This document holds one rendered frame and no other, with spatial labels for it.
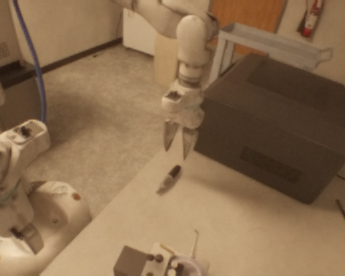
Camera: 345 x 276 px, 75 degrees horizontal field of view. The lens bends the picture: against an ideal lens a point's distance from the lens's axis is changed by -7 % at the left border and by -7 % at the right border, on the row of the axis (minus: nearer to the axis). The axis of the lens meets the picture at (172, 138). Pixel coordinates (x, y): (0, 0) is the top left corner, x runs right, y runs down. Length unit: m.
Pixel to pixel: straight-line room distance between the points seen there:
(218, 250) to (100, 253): 0.31
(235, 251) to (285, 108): 0.43
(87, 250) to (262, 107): 0.63
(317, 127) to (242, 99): 0.23
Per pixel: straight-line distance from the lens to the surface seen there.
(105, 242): 0.70
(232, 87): 0.77
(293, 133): 0.75
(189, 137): 0.67
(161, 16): 0.56
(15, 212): 0.38
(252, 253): 0.75
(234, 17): 3.86
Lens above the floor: 1.53
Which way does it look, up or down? 41 degrees down
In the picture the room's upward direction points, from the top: 9 degrees clockwise
